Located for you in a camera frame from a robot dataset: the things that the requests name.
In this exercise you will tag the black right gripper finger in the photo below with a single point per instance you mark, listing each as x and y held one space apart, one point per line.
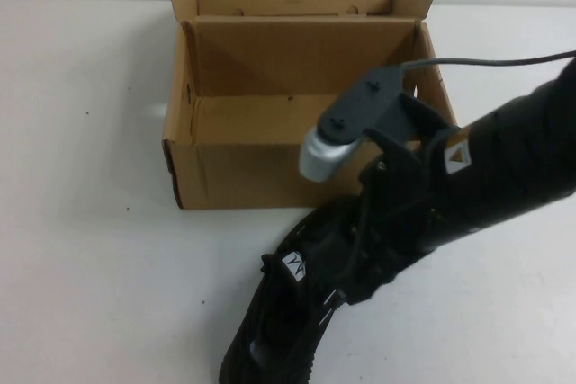
369 271
411 253

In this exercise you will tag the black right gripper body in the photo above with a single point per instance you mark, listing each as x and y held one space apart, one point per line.
400 186

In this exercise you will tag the black sneaker with white label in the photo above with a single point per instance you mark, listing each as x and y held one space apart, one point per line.
270 312

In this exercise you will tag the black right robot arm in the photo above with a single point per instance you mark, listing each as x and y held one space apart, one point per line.
508 145

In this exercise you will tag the brown cardboard shoe box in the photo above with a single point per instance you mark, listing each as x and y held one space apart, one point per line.
252 168

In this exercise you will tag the grey wrist camera silver lens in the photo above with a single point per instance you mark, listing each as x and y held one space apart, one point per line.
355 105

